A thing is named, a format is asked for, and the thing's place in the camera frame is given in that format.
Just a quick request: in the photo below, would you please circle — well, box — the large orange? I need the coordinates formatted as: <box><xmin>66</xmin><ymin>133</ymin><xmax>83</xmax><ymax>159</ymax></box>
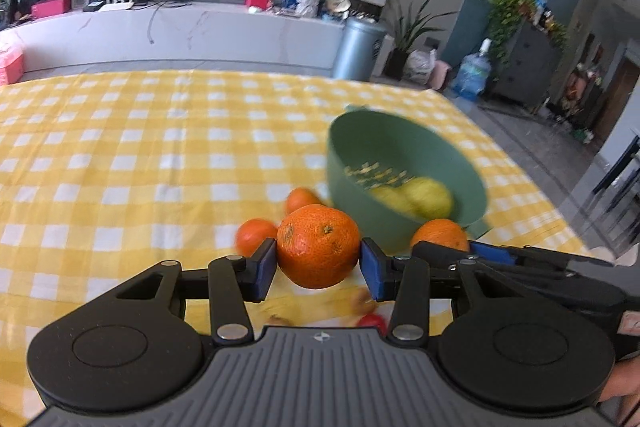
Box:
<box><xmin>276</xmin><ymin>203</ymin><xmax>362</xmax><ymax>290</ymax></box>

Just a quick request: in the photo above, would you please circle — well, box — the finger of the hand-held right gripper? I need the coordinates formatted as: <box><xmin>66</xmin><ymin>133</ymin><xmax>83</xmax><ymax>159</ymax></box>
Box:
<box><xmin>411</xmin><ymin>241</ymin><xmax>473</xmax><ymax>269</ymax></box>
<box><xmin>469</xmin><ymin>242</ymin><xmax>568</xmax><ymax>267</ymax></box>

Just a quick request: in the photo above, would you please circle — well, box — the pink box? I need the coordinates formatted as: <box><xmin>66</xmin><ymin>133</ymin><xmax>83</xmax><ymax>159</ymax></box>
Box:
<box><xmin>31</xmin><ymin>0</ymin><xmax>71</xmax><ymax>18</ymax></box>

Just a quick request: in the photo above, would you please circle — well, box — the grey trash can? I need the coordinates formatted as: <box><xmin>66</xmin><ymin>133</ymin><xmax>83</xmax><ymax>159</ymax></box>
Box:
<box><xmin>332</xmin><ymin>17</ymin><xmax>389</xmax><ymax>82</ymax></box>

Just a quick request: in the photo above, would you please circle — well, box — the green bowl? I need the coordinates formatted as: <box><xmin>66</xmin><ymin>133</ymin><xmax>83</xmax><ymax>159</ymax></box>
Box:
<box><xmin>326</xmin><ymin>104</ymin><xmax>488</xmax><ymax>253</ymax></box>

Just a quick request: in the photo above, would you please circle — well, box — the red cherry tomato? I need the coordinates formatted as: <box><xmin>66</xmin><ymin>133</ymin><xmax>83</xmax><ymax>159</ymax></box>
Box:
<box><xmin>356</xmin><ymin>313</ymin><xmax>387</xmax><ymax>336</ymax></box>

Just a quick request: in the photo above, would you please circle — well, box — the pink stool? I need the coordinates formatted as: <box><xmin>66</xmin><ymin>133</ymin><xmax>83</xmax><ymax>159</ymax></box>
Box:
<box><xmin>429</xmin><ymin>61</ymin><xmax>452</xmax><ymax>90</ymax></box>

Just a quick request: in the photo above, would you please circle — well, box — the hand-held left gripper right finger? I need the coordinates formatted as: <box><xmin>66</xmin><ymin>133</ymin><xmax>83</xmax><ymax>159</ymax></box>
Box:
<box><xmin>360</xmin><ymin>237</ymin><xmax>527</xmax><ymax>344</ymax></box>

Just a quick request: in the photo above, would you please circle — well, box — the pink bag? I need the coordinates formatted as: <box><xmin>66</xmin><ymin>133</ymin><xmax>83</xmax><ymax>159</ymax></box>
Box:
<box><xmin>0</xmin><ymin>31</ymin><xmax>25</xmax><ymax>86</ymax></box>

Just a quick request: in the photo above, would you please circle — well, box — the blue water jug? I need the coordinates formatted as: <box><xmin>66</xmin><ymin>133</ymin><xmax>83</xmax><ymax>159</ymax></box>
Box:
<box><xmin>450</xmin><ymin>39</ymin><xmax>494</xmax><ymax>102</ymax></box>

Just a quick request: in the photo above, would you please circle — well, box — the person's right hand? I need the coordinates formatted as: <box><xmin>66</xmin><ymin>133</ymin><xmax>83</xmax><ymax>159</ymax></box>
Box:
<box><xmin>597</xmin><ymin>309</ymin><xmax>640</xmax><ymax>427</ymax></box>

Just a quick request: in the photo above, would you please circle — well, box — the small tangerine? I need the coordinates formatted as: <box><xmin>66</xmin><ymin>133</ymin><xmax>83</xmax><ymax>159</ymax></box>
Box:
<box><xmin>235</xmin><ymin>218</ymin><xmax>279</xmax><ymax>258</ymax></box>
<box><xmin>285</xmin><ymin>188</ymin><xmax>323</xmax><ymax>217</ymax></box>

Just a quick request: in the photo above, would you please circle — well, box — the yellow checked tablecloth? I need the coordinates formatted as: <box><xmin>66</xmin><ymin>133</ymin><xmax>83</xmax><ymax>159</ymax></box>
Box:
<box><xmin>0</xmin><ymin>69</ymin><xmax>603</xmax><ymax>427</ymax></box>

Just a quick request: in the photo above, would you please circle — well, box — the bushy green plant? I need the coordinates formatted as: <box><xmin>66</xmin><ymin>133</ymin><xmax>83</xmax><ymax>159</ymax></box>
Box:
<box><xmin>481</xmin><ymin>0</ymin><xmax>537</xmax><ymax>75</ymax></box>

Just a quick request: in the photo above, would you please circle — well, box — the grey cabinet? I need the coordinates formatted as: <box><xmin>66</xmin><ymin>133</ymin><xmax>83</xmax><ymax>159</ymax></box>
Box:
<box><xmin>497</xmin><ymin>19</ymin><xmax>562</xmax><ymax>108</ymax></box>

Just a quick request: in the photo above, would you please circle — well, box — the tall potted plant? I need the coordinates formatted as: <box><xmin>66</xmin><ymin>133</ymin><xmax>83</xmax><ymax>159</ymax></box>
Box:
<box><xmin>384</xmin><ymin>0</ymin><xmax>458</xmax><ymax>80</ymax></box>

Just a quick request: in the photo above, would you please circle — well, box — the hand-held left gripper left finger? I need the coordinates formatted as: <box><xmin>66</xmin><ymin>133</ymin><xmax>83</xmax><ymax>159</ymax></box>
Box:
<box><xmin>114</xmin><ymin>237</ymin><xmax>278</xmax><ymax>346</ymax></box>

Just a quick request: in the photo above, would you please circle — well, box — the white plastic bag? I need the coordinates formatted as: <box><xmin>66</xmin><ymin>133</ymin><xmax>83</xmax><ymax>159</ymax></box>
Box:
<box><xmin>402</xmin><ymin>49</ymin><xmax>439</xmax><ymax>86</ymax></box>

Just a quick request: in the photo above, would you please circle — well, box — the yellow lemon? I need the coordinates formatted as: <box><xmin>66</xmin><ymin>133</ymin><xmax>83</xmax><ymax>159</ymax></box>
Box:
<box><xmin>370</xmin><ymin>184</ymin><xmax>416</xmax><ymax>215</ymax></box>
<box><xmin>402</xmin><ymin>177</ymin><xmax>455</xmax><ymax>220</ymax></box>

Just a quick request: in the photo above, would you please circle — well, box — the medium orange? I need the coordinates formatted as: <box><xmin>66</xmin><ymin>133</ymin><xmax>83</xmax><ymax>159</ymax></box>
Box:
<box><xmin>410</xmin><ymin>218</ymin><xmax>471</xmax><ymax>253</ymax></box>

